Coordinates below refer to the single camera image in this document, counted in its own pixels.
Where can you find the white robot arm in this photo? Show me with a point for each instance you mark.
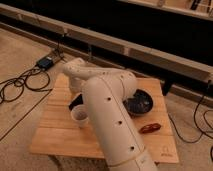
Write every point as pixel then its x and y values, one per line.
pixel 103 91

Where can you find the small red object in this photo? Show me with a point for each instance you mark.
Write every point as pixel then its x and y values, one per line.
pixel 150 128

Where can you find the wooden table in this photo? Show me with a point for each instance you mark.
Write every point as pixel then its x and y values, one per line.
pixel 58 134

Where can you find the black power adapter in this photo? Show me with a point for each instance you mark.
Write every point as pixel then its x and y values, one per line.
pixel 45 63

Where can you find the white paper cup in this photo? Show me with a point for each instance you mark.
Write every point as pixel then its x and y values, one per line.
pixel 79 116

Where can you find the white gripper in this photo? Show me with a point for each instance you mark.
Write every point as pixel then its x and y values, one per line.
pixel 75 86

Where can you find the dark round bowl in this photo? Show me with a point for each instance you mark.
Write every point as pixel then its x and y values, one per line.
pixel 141 103

